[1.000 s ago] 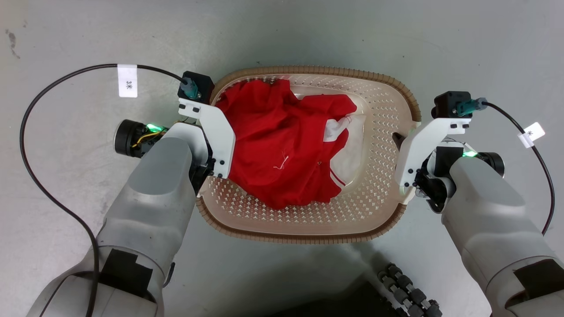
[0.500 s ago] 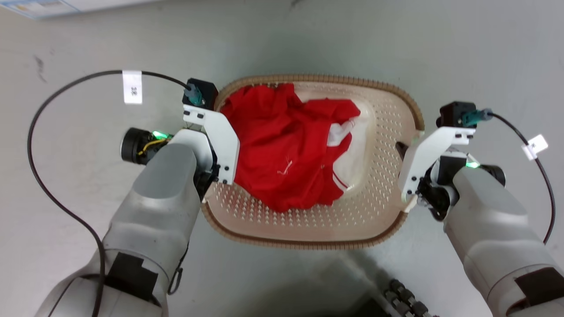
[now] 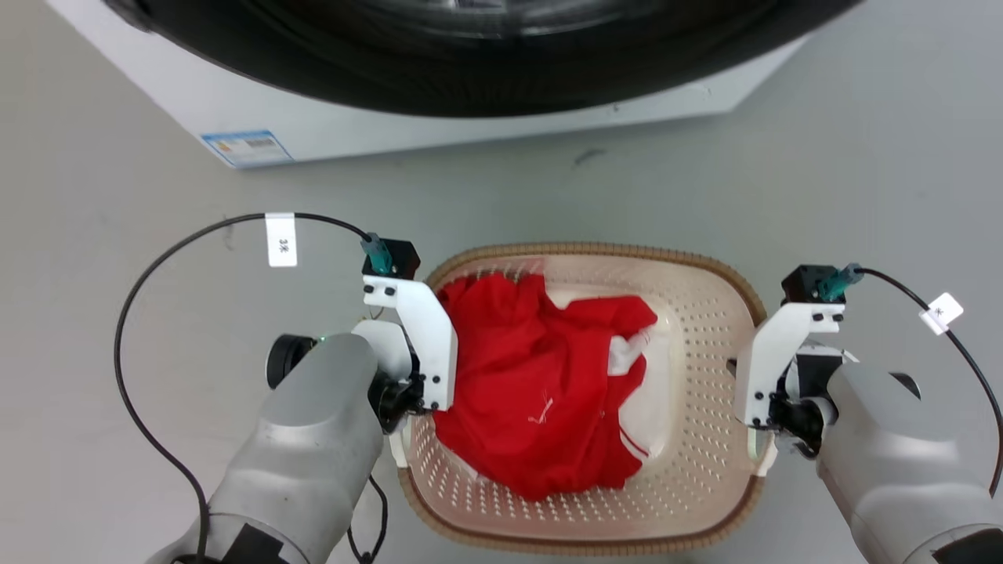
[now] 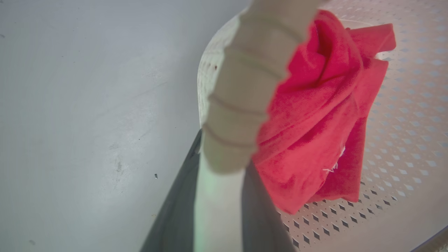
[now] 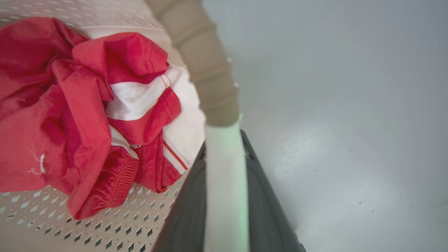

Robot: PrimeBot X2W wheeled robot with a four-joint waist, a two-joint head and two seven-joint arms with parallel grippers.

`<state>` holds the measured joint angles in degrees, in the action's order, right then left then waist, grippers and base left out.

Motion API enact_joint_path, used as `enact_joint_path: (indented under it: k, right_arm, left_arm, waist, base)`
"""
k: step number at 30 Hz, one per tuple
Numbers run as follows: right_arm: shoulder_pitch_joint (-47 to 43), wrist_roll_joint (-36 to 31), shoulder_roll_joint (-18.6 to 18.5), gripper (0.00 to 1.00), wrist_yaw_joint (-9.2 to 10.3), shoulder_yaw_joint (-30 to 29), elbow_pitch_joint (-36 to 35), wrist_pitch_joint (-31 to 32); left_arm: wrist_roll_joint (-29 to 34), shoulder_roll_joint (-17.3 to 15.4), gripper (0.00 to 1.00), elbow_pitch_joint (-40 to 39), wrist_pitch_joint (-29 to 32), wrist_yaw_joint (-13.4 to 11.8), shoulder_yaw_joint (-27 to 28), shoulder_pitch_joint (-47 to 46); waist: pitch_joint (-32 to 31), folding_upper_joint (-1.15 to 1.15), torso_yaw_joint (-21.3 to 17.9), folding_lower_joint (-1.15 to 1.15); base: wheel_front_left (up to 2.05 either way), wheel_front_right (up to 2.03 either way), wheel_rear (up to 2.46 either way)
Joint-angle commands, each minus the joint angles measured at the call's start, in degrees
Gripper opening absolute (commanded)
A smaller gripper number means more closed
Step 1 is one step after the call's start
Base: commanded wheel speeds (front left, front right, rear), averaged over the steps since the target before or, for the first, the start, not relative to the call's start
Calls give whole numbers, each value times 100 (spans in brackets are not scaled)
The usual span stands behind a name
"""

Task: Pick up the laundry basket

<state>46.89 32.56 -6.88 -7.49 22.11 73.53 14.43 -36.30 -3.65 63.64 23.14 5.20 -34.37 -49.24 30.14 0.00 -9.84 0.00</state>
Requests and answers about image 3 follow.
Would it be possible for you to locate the red garment with white trim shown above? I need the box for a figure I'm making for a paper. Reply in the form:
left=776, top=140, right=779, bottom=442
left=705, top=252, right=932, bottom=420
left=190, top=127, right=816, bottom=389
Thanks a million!
left=433, top=273, right=659, bottom=503

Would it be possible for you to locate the white rectangular cable tag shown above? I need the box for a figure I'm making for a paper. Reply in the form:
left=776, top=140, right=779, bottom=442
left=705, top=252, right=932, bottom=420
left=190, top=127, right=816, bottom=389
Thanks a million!
left=265, top=212, right=299, bottom=269

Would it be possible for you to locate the beige perforated plastic laundry basket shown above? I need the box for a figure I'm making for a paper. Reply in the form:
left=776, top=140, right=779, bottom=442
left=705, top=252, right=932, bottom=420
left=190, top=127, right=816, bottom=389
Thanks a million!
left=389, top=242, right=778, bottom=557

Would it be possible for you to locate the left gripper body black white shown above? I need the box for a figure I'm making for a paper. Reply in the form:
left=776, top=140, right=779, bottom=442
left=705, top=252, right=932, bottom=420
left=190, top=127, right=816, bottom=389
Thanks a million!
left=368, top=373, right=429, bottom=471

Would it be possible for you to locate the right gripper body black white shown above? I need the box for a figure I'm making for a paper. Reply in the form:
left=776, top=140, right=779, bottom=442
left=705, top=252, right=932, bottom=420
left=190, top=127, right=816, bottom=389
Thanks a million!
left=744, top=392, right=825, bottom=477

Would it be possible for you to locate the white washing machine body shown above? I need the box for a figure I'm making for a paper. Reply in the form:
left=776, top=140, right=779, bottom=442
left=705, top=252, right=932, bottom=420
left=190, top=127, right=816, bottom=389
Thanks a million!
left=45, top=0, right=809, bottom=170

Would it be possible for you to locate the small white cable tag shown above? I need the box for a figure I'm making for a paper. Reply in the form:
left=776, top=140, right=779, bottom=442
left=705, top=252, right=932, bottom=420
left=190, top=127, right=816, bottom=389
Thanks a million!
left=918, top=292, right=965, bottom=337

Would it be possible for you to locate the black round washing machine door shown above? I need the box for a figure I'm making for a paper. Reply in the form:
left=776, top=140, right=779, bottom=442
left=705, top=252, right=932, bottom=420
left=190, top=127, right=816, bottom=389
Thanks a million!
left=104, top=0, right=863, bottom=119

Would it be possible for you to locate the short black looped cable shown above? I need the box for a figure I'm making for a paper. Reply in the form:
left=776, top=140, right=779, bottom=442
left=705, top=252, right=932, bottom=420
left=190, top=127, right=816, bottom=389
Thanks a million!
left=347, top=473, right=389, bottom=564

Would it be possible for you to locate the blue white energy label sticker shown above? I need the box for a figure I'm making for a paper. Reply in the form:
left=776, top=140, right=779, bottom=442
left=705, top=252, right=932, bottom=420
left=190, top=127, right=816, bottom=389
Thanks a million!
left=201, top=130, right=294, bottom=168

